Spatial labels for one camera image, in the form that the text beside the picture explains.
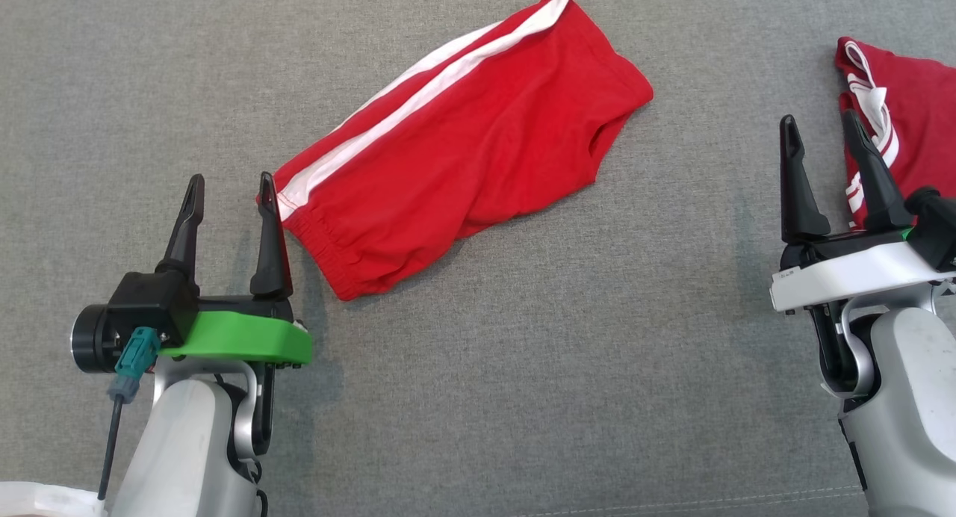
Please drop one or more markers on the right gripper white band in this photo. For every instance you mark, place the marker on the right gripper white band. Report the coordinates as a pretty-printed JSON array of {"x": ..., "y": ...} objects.
[{"x": 844, "y": 274}]

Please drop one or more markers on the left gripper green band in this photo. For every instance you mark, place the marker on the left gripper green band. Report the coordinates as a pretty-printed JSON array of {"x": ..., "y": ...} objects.
[{"x": 246, "y": 341}]

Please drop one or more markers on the red white basketball jersey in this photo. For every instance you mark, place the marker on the red white basketball jersey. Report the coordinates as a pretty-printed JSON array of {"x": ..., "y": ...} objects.
[{"x": 922, "y": 113}]

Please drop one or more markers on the red shorts white stripes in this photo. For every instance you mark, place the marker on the red shorts white stripes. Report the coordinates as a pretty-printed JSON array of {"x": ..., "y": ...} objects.
[{"x": 463, "y": 151}]

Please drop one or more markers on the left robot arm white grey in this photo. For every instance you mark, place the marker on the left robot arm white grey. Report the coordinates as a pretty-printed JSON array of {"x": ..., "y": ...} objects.
[{"x": 187, "y": 450}]

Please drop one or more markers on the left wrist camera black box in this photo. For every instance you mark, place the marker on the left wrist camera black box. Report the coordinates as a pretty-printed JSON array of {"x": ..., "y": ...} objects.
[{"x": 142, "y": 304}]

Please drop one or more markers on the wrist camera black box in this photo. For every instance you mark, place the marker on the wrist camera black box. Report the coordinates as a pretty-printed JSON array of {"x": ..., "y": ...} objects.
[
  {"x": 937, "y": 226},
  {"x": 142, "y": 304}
]

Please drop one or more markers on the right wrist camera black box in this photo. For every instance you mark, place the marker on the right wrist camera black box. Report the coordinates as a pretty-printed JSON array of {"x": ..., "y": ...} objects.
[{"x": 937, "y": 226}]

